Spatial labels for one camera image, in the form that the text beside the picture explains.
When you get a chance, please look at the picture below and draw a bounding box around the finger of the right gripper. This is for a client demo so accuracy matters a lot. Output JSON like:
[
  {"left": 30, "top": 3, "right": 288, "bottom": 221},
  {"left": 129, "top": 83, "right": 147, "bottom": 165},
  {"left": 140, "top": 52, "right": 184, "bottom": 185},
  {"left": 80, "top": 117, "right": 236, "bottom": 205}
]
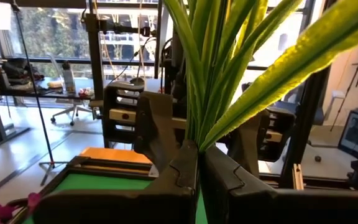
[
  {"left": 134, "top": 91, "right": 185, "bottom": 170},
  {"left": 227, "top": 109, "right": 270, "bottom": 179}
]

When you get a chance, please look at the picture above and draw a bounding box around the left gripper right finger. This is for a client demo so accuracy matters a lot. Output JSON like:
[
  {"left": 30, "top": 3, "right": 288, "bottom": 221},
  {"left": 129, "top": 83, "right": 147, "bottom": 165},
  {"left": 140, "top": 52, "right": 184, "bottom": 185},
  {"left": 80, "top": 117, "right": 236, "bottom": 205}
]
[{"left": 199, "top": 144, "right": 358, "bottom": 224}]

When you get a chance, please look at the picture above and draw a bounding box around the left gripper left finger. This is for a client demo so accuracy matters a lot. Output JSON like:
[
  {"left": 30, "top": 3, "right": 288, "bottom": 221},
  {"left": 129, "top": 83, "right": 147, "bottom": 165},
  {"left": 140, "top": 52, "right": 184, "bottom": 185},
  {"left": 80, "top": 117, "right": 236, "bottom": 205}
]
[{"left": 31, "top": 139, "right": 200, "bottom": 224}]

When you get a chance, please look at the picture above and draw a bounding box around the purple artificial flower spray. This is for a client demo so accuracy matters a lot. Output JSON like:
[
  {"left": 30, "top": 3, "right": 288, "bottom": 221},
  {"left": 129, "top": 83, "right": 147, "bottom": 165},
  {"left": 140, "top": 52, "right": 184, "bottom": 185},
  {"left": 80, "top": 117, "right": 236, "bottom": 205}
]
[{"left": 0, "top": 176, "right": 42, "bottom": 224}]

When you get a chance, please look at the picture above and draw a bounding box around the office chair base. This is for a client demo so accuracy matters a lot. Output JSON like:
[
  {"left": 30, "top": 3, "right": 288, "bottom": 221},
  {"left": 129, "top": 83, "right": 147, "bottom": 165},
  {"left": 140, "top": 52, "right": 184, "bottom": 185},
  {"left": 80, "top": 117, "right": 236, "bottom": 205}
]
[{"left": 50, "top": 98, "right": 93, "bottom": 127}]

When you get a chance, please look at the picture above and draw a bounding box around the green table mat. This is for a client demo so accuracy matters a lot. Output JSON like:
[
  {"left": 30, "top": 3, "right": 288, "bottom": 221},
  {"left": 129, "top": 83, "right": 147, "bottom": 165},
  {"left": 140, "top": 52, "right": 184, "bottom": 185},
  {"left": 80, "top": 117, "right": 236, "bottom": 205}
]
[{"left": 22, "top": 172, "right": 209, "bottom": 224}]

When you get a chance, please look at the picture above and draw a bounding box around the water bottle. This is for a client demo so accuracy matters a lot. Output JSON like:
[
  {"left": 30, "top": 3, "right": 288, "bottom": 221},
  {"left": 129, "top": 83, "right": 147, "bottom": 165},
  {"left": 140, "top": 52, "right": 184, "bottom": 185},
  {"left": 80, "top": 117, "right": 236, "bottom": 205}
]
[{"left": 62, "top": 60, "right": 76, "bottom": 94}]

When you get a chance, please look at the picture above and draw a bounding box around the dark desk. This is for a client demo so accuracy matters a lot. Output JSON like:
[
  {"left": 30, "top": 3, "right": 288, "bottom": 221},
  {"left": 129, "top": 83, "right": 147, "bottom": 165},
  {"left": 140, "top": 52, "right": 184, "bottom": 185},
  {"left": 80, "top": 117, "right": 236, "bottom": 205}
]
[{"left": 0, "top": 76, "right": 105, "bottom": 103}]

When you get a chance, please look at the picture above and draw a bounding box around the black bag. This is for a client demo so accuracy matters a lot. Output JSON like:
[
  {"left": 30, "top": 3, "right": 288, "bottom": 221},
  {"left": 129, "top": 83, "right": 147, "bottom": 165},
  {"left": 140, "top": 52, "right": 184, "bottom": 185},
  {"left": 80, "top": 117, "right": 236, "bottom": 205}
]
[{"left": 1, "top": 58, "right": 45, "bottom": 86}]

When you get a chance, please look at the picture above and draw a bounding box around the black camera rig frame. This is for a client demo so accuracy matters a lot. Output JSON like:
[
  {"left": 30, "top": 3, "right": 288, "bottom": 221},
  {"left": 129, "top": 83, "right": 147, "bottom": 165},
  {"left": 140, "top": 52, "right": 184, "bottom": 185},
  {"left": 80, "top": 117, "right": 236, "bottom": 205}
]
[{"left": 278, "top": 0, "right": 334, "bottom": 190}]

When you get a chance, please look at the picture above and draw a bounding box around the tall black post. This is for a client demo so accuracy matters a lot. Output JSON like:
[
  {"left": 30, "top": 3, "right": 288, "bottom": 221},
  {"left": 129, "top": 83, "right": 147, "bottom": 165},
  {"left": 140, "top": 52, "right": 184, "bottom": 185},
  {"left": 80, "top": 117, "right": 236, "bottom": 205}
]
[{"left": 84, "top": 0, "right": 106, "bottom": 110}]

